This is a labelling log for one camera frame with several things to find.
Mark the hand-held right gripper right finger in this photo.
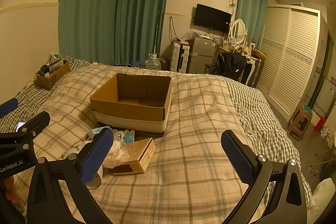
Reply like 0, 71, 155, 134
221, 130, 309, 224

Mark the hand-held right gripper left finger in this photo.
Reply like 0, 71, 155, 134
26, 127, 116, 224

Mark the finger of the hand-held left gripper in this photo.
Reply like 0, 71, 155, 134
0, 97, 19, 119
0, 111, 51, 141

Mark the white plastic bag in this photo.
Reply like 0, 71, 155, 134
103, 142, 131, 170

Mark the light blue packet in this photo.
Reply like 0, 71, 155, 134
87, 125, 111, 141

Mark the white tape roll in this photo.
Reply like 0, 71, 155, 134
86, 165, 103, 189

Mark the white figurine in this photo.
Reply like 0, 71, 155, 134
113, 130, 127, 145

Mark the blue star toy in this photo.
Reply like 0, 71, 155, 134
122, 132, 136, 145

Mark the person's left hand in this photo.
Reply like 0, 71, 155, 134
0, 176, 21, 205

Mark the gingham bed sheet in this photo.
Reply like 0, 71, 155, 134
0, 56, 300, 146

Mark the cardboard box with clutter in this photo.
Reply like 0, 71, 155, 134
36, 52, 71, 90

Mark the plaid blanket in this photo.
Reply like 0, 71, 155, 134
14, 64, 313, 224

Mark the plastic stool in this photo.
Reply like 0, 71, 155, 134
286, 104, 314, 141

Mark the metal drying rack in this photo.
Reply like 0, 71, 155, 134
309, 145, 336, 178

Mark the red fire extinguisher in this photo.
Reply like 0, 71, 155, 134
314, 115, 327, 132

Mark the brown suitcase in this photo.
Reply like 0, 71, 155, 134
248, 49, 266, 88

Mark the black jacket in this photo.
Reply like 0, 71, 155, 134
213, 52, 248, 81

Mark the white dressing table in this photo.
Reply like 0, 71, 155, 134
217, 42, 259, 86

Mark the white pillow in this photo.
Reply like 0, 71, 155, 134
312, 178, 336, 224

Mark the blond fluffy item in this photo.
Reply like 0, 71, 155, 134
228, 46, 249, 57

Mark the silver fridge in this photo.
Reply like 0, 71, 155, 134
189, 36, 221, 75

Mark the clear water jug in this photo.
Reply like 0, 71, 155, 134
143, 54, 162, 71

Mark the white louvred wardrobe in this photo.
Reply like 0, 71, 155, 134
256, 4, 329, 123

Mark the floral bag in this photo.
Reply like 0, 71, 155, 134
158, 56, 171, 71

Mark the white suitcase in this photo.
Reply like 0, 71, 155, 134
170, 42, 190, 73

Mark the green curtain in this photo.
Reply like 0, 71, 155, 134
59, 0, 124, 65
234, 0, 270, 49
115, 0, 173, 73

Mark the white oval mirror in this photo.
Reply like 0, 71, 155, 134
230, 18, 248, 45

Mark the clear plastic bag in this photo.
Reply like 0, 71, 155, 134
181, 28, 196, 42

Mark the white mop pole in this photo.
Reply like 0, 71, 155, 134
153, 11, 161, 57

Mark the black wall television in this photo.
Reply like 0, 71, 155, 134
193, 3, 232, 33

